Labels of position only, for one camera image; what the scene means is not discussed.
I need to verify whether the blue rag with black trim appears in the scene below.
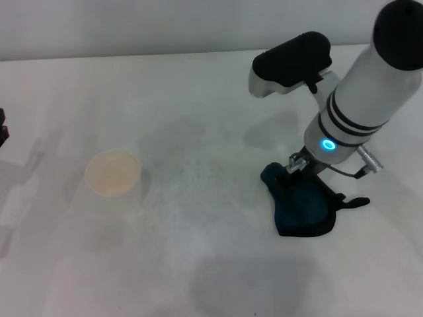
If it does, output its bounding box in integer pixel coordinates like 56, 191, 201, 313
259, 161, 371, 238

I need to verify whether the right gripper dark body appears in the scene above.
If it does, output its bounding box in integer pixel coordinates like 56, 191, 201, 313
292, 149, 328, 186

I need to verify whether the thin black cable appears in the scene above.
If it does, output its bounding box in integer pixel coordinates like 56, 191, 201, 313
327, 164, 365, 180

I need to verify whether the white paper cup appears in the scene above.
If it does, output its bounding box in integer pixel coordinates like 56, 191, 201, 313
84, 149, 143, 215

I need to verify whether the small silver metal connector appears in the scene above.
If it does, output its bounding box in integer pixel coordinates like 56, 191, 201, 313
286, 153, 309, 174

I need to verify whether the silver metal cable plug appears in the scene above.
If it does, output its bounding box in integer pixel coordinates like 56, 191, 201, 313
356, 145, 385, 172

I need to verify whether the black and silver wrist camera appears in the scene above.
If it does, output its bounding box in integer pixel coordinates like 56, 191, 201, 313
248, 31, 342, 112

